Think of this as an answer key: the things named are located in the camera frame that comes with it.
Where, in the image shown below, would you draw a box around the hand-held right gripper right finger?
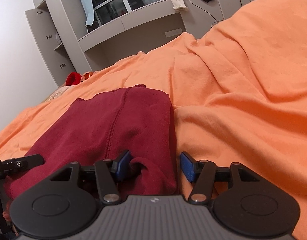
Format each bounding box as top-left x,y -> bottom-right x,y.
180,151 -> 260,204

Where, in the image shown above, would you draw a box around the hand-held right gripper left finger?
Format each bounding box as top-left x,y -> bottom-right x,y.
50,150 -> 133,204

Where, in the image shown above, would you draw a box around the dark red pants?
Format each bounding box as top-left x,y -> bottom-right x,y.
3,84 -> 179,203

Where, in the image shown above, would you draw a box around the person's left hand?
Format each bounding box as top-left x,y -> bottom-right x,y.
0,191 -> 14,230

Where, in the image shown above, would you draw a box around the patterned bed sheet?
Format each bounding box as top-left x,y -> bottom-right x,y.
45,86 -> 69,103

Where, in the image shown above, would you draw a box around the orange blanket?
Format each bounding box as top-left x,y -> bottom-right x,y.
0,0 -> 307,240

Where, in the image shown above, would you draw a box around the bright red cloth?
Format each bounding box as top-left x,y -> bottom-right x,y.
65,72 -> 82,86

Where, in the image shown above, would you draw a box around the grey cabinet with drawers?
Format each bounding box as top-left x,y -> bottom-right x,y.
25,0 -> 92,88

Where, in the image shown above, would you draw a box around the grey window ledge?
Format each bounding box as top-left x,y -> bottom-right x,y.
78,0 -> 216,53

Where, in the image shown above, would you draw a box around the light blue curtain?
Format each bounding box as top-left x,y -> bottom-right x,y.
73,0 -> 97,28

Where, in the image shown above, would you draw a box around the white wall socket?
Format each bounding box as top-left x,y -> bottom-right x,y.
164,29 -> 183,38

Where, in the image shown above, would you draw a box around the black cable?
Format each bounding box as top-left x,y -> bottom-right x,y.
186,0 -> 225,28

